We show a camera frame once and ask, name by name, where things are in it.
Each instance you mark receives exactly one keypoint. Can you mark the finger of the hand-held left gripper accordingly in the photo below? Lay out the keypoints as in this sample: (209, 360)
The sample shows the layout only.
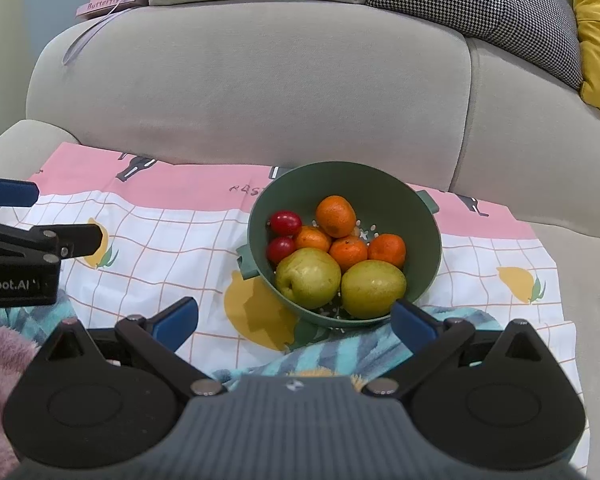
(80, 240)
(7, 194)

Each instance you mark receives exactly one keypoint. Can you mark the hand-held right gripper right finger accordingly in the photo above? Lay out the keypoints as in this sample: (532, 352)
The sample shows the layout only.
(412, 325)

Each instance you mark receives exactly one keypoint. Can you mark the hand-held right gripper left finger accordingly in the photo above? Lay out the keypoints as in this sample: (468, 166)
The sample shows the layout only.
(175, 320)

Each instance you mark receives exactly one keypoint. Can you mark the yellow pear with red blush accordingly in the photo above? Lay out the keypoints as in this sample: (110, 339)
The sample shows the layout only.
(373, 287)

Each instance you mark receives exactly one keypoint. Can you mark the orange mandarin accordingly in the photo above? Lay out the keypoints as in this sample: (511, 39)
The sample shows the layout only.
(312, 240)
(387, 250)
(349, 253)
(336, 216)

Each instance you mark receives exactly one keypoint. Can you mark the green plastic colander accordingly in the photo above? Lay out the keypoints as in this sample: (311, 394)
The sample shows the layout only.
(417, 240)

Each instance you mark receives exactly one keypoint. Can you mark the yellow green pear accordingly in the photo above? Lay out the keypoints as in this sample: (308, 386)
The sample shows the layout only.
(308, 277)

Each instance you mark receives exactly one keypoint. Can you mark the red cherry tomato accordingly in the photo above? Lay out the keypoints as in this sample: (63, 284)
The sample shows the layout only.
(286, 223)
(281, 249)

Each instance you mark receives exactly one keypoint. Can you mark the teal striped fleece blanket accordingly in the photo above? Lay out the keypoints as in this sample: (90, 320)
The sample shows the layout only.
(360, 350)

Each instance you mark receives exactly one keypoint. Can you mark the pink fluffy fabric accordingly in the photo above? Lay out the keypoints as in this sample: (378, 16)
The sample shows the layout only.
(0, 360)

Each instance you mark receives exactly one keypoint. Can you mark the pink checked printed cloth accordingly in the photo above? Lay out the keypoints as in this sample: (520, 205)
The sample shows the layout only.
(180, 240)

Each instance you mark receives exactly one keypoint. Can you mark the yellow plush fabric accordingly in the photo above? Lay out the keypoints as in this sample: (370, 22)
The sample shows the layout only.
(312, 373)

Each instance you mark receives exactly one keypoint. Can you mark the purple ribbon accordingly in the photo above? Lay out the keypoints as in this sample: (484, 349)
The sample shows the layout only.
(80, 42)

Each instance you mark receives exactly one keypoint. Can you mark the pink gift box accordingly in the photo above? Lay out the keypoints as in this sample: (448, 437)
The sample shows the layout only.
(105, 4)

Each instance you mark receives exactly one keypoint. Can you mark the beige sofa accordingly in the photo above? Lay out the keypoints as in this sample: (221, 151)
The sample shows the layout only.
(280, 85)

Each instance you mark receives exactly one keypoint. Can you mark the houndstooth cushion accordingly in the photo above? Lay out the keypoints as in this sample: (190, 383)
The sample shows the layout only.
(480, 10)

